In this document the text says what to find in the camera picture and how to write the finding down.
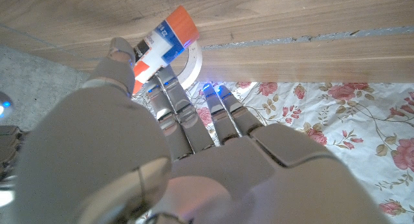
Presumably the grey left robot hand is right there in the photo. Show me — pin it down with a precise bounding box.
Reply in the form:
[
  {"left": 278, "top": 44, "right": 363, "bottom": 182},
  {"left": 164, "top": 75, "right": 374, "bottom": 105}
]
[{"left": 12, "top": 37, "right": 392, "bottom": 224}]

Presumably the orange white glue stick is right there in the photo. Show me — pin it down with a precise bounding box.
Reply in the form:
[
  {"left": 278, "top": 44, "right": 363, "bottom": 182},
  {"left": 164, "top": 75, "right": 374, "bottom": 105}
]
[{"left": 131, "top": 5, "right": 200, "bottom": 95}]

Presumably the floral print backdrop cloth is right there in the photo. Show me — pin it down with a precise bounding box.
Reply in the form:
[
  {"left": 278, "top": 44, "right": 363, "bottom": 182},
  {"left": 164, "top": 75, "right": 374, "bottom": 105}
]
[{"left": 132, "top": 81, "right": 414, "bottom": 224}]

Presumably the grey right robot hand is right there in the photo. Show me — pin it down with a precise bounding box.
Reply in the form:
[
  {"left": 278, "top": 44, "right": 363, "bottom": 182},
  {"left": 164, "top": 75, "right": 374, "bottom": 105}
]
[{"left": 0, "top": 90, "right": 28, "bottom": 186}]

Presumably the cream masking tape roll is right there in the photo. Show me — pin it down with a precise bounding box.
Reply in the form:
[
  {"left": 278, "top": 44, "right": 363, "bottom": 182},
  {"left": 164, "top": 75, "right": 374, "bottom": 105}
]
[{"left": 176, "top": 39, "right": 204, "bottom": 91}]

